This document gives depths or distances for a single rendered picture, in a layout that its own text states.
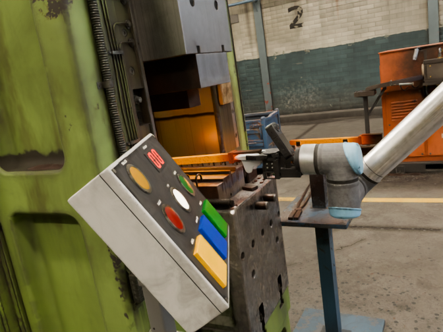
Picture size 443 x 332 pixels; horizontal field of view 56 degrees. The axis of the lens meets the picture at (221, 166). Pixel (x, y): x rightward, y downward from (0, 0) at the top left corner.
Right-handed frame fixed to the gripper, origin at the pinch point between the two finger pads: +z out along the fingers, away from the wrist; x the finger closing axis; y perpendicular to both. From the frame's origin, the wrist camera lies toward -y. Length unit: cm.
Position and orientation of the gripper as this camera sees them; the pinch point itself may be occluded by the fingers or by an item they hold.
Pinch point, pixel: (238, 154)
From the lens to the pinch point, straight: 131.5
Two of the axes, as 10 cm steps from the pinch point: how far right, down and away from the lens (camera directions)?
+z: -8.9, 0.2, 4.5
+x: 4.3, -2.6, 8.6
